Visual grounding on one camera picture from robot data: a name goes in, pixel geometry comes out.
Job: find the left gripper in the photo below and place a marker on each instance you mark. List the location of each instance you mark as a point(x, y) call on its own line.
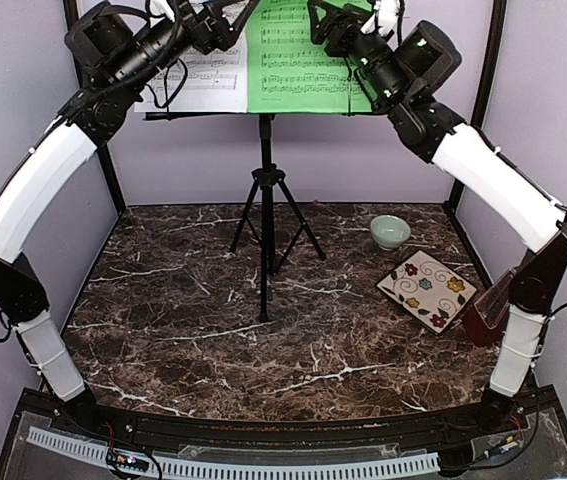
point(222, 32)

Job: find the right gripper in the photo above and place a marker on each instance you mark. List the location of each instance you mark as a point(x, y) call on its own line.
point(344, 18)

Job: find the green paper sheet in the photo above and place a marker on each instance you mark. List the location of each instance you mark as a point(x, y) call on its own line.
point(287, 73)

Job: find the white sheet music paper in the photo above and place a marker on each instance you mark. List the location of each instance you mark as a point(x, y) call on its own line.
point(216, 83)

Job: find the black music stand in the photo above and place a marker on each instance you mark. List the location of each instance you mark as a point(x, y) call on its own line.
point(203, 271)

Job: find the dark red wooden metronome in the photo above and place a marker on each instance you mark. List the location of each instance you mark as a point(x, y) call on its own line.
point(486, 319)

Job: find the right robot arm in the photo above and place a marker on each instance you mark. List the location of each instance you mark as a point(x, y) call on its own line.
point(400, 83)

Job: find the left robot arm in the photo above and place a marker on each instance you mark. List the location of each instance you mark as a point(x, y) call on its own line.
point(120, 50)

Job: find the pale green ceramic bowl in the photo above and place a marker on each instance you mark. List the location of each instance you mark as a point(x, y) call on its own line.
point(389, 232)

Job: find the square floral plate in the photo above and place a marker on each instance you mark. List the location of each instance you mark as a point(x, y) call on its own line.
point(428, 290)

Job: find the small circuit board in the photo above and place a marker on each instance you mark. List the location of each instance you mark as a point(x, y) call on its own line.
point(126, 463)

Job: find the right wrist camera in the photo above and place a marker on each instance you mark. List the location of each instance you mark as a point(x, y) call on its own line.
point(385, 16)

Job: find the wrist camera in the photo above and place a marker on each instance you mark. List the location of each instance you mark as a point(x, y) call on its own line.
point(162, 9)
point(385, 16)

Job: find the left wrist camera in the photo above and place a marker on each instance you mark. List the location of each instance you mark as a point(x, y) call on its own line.
point(162, 9)

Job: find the left black frame post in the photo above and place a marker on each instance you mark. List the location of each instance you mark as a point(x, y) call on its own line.
point(71, 15)

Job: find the black front rail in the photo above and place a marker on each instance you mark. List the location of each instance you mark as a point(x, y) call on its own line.
point(446, 429)

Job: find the white slotted cable duct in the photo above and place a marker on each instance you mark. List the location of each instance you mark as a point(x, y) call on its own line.
point(212, 463)

